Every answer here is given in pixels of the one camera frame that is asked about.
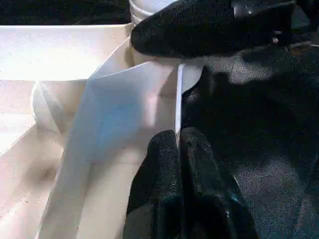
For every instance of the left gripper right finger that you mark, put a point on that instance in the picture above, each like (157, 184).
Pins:
(209, 199)

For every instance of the white plastic table leg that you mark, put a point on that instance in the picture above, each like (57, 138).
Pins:
(144, 7)

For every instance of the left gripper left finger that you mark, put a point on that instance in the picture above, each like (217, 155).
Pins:
(157, 194)

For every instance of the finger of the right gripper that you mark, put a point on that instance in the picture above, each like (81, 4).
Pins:
(209, 27)

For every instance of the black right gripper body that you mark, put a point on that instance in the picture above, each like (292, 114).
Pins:
(294, 17)

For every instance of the white plastic table top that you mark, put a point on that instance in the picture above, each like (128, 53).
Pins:
(75, 124)

